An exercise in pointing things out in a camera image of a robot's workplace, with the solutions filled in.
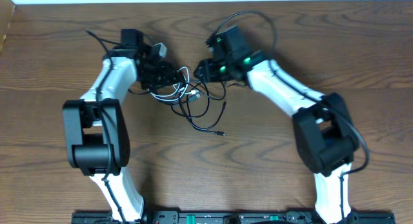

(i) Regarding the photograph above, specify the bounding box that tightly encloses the white usb cable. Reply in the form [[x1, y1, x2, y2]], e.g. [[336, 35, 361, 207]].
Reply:
[[147, 66, 201, 104]]

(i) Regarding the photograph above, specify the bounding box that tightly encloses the black usb cable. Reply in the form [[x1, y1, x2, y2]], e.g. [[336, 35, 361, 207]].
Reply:
[[138, 80, 228, 136]]

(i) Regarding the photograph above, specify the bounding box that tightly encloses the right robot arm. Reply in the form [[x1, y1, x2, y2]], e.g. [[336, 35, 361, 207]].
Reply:
[[194, 25, 370, 223]]

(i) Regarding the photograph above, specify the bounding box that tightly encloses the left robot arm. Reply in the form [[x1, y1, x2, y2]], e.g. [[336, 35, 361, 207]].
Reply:
[[62, 28, 185, 223]]

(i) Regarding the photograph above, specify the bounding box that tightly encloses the left camera cable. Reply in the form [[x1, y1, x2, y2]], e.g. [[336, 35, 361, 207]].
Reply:
[[85, 28, 130, 223]]

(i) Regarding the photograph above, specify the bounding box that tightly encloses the camera cable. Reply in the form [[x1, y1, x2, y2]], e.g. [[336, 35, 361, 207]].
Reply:
[[206, 9, 370, 224], [85, 28, 130, 223]]

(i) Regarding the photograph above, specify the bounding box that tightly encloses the right camera cable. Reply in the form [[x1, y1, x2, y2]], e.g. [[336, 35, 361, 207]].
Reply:
[[206, 9, 370, 224]]

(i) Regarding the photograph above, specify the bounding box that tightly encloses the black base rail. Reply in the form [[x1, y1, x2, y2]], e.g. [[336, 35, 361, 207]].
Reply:
[[70, 210, 396, 224]]

